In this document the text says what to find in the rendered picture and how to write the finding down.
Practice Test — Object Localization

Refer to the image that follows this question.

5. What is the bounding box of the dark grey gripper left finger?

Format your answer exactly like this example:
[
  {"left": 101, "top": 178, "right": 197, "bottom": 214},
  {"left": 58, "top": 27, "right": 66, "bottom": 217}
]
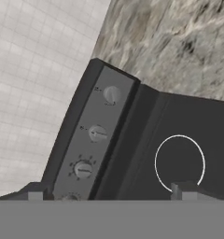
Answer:
[{"left": 0, "top": 181, "right": 54, "bottom": 202}]

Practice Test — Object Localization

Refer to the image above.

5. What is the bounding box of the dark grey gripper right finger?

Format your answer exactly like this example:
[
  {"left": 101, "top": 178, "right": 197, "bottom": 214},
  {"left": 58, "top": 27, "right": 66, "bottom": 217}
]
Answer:
[{"left": 170, "top": 181, "right": 224, "bottom": 202}]

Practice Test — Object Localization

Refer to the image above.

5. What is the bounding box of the grey stove knob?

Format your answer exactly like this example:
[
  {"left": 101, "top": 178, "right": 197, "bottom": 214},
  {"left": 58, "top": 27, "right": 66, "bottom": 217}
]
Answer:
[
  {"left": 61, "top": 192, "right": 80, "bottom": 202},
  {"left": 73, "top": 160, "right": 93, "bottom": 179},
  {"left": 103, "top": 85, "right": 122, "bottom": 103},
  {"left": 88, "top": 123, "right": 108, "bottom": 143}
]

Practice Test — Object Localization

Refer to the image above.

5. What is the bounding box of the black stove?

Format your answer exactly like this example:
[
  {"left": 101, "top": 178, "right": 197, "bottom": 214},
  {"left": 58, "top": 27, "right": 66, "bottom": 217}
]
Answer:
[{"left": 40, "top": 57, "right": 224, "bottom": 202}]

